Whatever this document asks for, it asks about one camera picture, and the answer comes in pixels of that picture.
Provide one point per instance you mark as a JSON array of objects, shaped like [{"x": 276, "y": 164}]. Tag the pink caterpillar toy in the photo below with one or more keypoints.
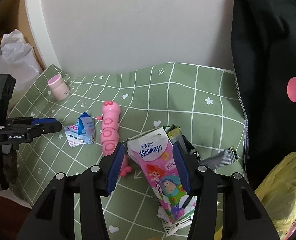
[{"x": 110, "y": 126}]

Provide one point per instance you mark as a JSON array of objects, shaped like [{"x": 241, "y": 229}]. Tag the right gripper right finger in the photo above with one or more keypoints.
[{"x": 200, "y": 181}]

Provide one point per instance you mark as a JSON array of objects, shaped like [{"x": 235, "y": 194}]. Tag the yellow plastic trash bag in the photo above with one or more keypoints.
[{"x": 277, "y": 193}]

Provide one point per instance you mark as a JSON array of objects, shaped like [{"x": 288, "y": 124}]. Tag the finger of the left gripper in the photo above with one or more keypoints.
[
  {"x": 46, "y": 128},
  {"x": 42, "y": 121}
]

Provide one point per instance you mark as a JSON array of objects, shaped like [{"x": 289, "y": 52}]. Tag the grey sachet wrappers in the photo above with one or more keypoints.
[{"x": 221, "y": 159}]

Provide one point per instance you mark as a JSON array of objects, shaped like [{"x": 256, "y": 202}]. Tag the pink lidded jar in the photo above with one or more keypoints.
[{"x": 58, "y": 87}]

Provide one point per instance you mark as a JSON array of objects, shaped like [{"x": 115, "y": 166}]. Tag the blue white wrapper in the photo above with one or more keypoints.
[{"x": 83, "y": 132}]

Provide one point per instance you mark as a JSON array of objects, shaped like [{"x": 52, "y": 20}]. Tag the green checkered bed sheet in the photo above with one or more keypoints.
[{"x": 202, "y": 101}]

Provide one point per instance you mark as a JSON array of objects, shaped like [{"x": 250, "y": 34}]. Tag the Kleenex tissue pack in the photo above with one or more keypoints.
[{"x": 153, "y": 153}]

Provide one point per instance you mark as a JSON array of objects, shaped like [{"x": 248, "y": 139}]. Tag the white headboard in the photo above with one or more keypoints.
[{"x": 113, "y": 36}]

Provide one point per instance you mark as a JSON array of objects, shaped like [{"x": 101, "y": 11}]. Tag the white plastic bag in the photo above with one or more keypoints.
[{"x": 17, "y": 58}]

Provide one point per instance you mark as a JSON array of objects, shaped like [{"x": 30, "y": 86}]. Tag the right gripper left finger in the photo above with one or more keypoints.
[{"x": 96, "y": 182}]

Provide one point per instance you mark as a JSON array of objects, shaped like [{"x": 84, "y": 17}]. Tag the black pink-print sweatshirt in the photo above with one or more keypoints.
[{"x": 264, "y": 57}]

